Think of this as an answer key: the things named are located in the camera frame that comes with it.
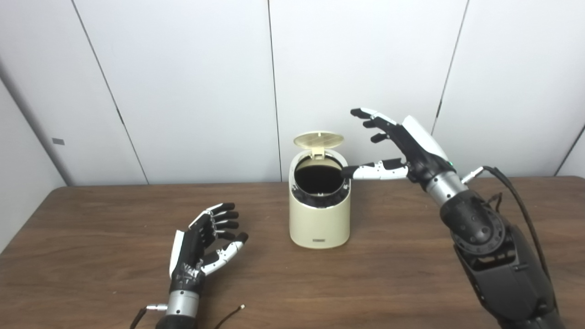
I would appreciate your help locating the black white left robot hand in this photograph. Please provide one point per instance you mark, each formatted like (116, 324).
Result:
(187, 260)

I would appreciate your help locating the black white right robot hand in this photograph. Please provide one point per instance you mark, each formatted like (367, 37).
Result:
(420, 151)

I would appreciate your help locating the cream round bin lid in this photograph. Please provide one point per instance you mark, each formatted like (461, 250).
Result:
(318, 139)

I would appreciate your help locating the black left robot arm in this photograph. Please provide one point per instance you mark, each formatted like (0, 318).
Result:
(182, 308)

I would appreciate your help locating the cream-colored bin body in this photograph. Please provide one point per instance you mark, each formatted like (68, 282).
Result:
(319, 224)

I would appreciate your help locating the black wall panel hinge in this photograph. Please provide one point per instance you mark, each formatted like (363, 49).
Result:
(437, 109)
(120, 117)

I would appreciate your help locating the small grey wall sticker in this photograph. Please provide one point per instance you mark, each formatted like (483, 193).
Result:
(58, 141)

